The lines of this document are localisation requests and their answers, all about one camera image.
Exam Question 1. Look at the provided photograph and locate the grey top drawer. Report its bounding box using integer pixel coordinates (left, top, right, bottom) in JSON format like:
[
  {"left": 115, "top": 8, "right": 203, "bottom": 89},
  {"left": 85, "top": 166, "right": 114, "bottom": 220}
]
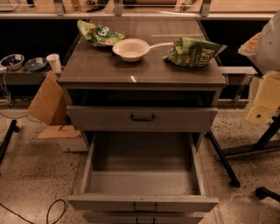
[{"left": 67, "top": 106, "right": 217, "bottom": 132}]

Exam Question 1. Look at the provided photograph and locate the blue bowl far left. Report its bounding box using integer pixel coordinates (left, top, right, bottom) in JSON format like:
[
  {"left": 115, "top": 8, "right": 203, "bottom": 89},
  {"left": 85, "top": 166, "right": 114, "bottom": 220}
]
[{"left": 0, "top": 54, "right": 25, "bottom": 71}]

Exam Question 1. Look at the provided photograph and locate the white bowl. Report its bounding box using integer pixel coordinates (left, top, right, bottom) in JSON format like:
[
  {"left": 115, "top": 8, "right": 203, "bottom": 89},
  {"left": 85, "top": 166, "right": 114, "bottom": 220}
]
[{"left": 112, "top": 38, "right": 150, "bottom": 62}]

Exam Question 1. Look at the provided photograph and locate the grey bottom drawer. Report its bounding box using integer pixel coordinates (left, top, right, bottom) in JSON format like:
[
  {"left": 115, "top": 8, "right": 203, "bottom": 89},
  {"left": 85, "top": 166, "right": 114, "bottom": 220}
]
[{"left": 83, "top": 212, "right": 204, "bottom": 224}]

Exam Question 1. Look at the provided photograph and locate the white spoon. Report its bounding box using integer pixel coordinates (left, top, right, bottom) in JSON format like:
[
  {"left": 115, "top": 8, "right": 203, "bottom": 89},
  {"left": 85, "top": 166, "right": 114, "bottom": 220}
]
[{"left": 150, "top": 42, "right": 173, "bottom": 49}]

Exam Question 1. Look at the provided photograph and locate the blue bowl with card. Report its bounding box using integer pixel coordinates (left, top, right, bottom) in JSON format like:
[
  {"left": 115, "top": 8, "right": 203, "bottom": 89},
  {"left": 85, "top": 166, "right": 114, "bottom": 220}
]
[{"left": 24, "top": 57, "right": 47, "bottom": 72}]

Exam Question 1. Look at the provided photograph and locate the grey drawer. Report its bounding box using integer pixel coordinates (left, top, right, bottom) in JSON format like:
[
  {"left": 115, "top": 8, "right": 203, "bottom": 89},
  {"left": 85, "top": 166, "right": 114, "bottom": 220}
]
[
  {"left": 68, "top": 132, "right": 218, "bottom": 213},
  {"left": 83, "top": 212, "right": 204, "bottom": 224},
  {"left": 67, "top": 106, "right": 217, "bottom": 132}
]

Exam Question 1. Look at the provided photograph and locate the brown cardboard box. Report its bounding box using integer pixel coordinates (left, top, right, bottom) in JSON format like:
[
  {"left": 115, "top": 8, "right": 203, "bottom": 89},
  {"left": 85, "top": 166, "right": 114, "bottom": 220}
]
[{"left": 28, "top": 71, "right": 88, "bottom": 152}]

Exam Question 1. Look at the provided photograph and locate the black stand base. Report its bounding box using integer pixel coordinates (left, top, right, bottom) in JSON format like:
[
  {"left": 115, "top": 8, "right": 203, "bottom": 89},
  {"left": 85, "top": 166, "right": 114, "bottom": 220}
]
[{"left": 206, "top": 113, "right": 280, "bottom": 193}]

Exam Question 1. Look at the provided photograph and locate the black floor cable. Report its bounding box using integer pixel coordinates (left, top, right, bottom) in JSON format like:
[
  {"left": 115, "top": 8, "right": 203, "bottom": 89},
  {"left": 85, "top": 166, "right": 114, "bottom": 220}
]
[{"left": 0, "top": 199, "right": 68, "bottom": 224}]

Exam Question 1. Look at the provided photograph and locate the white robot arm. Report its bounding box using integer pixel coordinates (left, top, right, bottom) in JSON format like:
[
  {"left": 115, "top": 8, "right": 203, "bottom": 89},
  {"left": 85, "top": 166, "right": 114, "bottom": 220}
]
[{"left": 238, "top": 10, "right": 280, "bottom": 125}]

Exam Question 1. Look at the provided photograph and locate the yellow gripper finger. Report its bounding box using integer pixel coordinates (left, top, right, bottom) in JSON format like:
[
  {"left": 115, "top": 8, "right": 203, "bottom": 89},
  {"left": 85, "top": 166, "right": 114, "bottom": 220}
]
[{"left": 245, "top": 71, "right": 280, "bottom": 125}]

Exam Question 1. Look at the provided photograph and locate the green chip bag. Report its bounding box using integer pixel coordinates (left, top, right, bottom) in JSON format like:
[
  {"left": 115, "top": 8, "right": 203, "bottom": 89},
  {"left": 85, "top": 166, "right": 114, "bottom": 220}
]
[
  {"left": 77, "top": 20, "right": 125, "bottom": 46},
  {"left": 163, "top": 37, "right": 227, "bottom": 67}
]

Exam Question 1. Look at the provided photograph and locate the grey drawer cabinet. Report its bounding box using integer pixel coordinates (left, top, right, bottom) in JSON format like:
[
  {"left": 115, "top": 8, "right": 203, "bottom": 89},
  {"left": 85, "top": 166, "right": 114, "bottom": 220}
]
[{"left": 59, "top": 16, "right": 226, "bottom": 144}]

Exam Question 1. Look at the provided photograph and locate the black pole left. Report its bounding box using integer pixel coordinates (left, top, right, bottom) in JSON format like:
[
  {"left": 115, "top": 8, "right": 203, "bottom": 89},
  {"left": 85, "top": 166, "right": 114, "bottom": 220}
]
[{"left": 0, "top": 120, "right": 20, "bottom": 164}]

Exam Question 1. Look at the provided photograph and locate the grey middle drawer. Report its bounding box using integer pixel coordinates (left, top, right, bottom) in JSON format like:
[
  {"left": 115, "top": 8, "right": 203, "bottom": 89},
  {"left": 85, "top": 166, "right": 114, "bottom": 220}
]
[{"left": 68, "top": 132, "right": 218, "bottom": 213}]

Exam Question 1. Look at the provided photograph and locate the green chip bag right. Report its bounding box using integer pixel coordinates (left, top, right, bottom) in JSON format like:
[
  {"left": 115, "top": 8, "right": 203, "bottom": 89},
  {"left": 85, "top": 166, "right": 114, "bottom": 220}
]
[{"left": 163, "top": 37, "right": 227, "bottom": 67}]

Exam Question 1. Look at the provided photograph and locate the green chip bag left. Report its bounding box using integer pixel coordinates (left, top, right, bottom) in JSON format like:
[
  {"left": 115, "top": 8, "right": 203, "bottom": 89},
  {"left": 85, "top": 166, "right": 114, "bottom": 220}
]
[{"left": 77, "top": 20, "right": 125, "bottom": 46}]

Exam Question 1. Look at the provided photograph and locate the white paper cup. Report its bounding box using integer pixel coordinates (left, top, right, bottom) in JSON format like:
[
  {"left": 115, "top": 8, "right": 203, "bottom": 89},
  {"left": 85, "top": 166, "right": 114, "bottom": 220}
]
[{"left": 46, "top": 53, "right": 61, "bottom": 73}]

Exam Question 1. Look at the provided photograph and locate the grey side shelf left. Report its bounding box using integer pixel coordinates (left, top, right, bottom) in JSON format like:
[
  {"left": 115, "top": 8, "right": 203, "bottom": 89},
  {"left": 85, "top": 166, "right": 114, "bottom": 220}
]
[{"left": 0, "top": 67, "right": 51, "bottom": 86}]

